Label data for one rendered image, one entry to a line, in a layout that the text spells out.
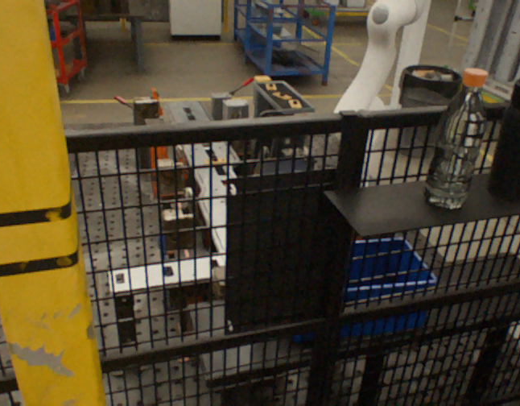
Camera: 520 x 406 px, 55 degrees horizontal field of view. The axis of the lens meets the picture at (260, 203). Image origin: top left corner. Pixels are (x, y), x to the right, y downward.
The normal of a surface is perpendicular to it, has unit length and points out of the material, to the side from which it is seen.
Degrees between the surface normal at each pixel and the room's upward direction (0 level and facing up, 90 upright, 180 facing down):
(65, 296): 90
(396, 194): 0
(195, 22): 90
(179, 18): 90
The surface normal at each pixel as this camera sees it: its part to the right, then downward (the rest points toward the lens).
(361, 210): 0.04, -0.87
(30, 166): 0.30, 0.48
